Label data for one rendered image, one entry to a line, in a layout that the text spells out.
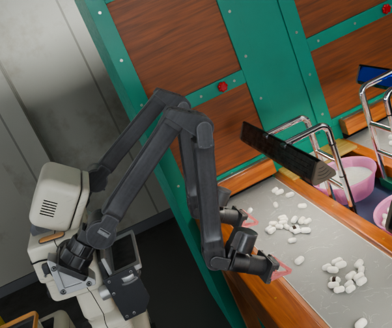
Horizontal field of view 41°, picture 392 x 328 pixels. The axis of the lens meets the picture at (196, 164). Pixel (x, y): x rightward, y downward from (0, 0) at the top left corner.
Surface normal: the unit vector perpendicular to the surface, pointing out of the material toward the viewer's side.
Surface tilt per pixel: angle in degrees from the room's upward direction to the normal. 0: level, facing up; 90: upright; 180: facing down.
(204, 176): 87
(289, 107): 90
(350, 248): 0
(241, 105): 90
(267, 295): 0
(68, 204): 90
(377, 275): 0
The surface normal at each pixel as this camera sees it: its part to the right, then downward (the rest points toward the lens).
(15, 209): 0.21, 0.30
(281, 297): -0.37, -0.86
